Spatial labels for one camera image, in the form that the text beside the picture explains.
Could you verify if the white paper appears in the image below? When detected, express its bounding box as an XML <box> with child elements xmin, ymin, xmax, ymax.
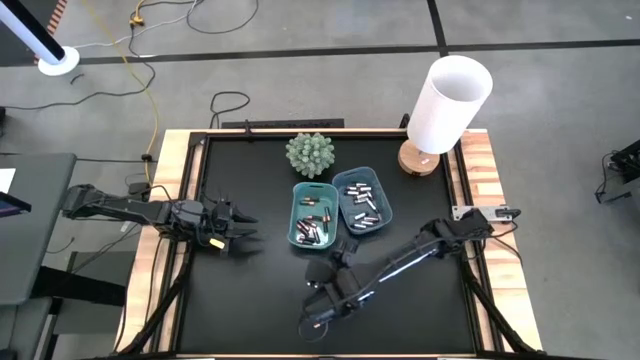
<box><xmin>0</xmin><ymin>167</ymin><xmax>17</xmax><ymax>195</ymax></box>

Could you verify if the teal plastic bin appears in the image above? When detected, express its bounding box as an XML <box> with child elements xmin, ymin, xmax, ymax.
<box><xmin>286</xmin><ymin>181</ymin><xmax>341</xmax><ymax>250</ymax></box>

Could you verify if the grey desk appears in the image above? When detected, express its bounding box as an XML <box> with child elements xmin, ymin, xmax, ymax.
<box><xmin>0</xmin><ymin>152</ymin><xmax>79</xmax><ymax>307</ymax></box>

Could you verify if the dark tablet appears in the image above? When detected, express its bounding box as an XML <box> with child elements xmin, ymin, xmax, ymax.
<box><xmin>0</xmin><ymin>191</ymin><xmax>33</xmax><ymax>219</ymax></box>

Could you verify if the black power strip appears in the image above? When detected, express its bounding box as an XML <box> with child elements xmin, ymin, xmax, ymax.
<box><xmin>220</xmin><ymin>117</ymin><xmax>346</xmax><ymax>131</ymax></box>

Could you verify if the silver mounting plate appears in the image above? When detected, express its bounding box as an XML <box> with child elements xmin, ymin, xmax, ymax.
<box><xmin>451</xmin><ymin>203</ymin><xmax>522</xmax><ymax>222</ymax></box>

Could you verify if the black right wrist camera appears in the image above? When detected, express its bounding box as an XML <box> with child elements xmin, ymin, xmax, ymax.
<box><xmin>332</xmin><ymin>238</ymin><xmax>360</xmax><ymax>267</ymax></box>

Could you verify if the white shade wooden base lamp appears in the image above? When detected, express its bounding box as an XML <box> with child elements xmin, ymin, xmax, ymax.
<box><xmin>397</xmin><ymin>54</ymin><xmax>495</xmax><ymax>178</ymax></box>

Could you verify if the yellow extension cord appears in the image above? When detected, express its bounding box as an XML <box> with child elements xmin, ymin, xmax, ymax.
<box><xmin>79</xmin><ymin>0</ymin><xmax>161</xmax><ymax>182</ymax></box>

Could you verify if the blue plastic bin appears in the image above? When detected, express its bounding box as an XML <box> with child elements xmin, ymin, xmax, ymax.
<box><xmin>331</xmin><ymin>165</ymin><xmax>395</xmax><ymax>236</ymax></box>

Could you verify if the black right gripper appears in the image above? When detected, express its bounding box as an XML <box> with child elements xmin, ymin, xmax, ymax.
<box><xmin>298</xmin><ymin>258</ymin><xmax>367</xmax><ymax>329</ymax></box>

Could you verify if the black floor device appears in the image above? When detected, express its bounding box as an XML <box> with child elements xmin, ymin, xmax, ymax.
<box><xmin>593</xmin><ymin>138</ymin><xmax>640</xmax><ymax>205</ymax></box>

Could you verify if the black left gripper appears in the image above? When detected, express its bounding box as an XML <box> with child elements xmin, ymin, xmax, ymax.
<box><xmin>192</xmin><ymin>199</ymin><xmax>260</xmax><ymax>254</ymax></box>

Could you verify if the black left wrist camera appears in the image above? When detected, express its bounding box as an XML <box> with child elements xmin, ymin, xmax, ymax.
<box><xmin>212</xmin><ymin>199</ymin><xmax>234</xmax><ymax>224</ymax></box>

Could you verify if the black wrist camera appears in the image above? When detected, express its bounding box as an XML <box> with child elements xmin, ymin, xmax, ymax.
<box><xmin>212</xmin><ymin>199</ymin><xmax>234</xmax><ymax>224</ymax></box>
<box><xmin>332</xmin><ymin>238</ymin><xmax>360</xmax><ymax>267</ymax></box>

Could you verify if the green succulent in patterned pot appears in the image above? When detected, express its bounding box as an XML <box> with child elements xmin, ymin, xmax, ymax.
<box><xmin>285</xmin><ymin>131</ymin><xmax>337</xmax><ymax>180</ymax></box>

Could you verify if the black cable loop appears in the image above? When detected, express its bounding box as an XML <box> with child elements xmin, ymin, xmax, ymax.
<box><xmin>208</xmin><ymin>90</ymin><xmax>252</xmax><ymax>130</ymax></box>

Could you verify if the white pole round base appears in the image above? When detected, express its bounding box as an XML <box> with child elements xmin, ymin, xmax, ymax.
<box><xmin>0</xmin><ymin>0</ymin><xmax>82</xmax><ymax>78</ymax></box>

